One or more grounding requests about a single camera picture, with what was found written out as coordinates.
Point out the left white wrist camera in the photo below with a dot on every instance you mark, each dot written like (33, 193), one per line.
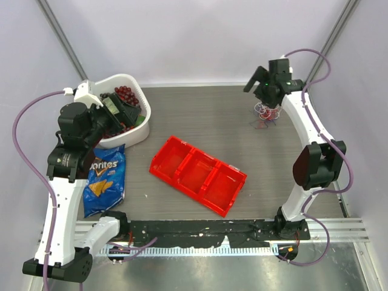
(84, 94)

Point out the white plastic basket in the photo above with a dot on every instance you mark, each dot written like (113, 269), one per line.
(131, 136)

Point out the blue Doritos chip bag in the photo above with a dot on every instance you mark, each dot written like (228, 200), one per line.
(105, 187)

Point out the red three-compartment tray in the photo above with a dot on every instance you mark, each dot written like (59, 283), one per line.
(203, 178)

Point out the green lime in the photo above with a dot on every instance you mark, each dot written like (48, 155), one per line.
(140, 120)

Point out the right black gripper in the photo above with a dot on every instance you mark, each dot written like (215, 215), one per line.
(262, 75)

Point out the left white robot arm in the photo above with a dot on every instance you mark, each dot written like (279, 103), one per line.
(82, 125)

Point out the red grape bunch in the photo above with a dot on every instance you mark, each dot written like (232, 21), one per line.
(127, 95)

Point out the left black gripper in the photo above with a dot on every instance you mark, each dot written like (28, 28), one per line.
(126, 117)

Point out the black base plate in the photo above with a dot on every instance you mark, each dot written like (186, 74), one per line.
(241, 233)

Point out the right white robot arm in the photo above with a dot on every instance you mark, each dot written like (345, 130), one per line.
(321, 159)

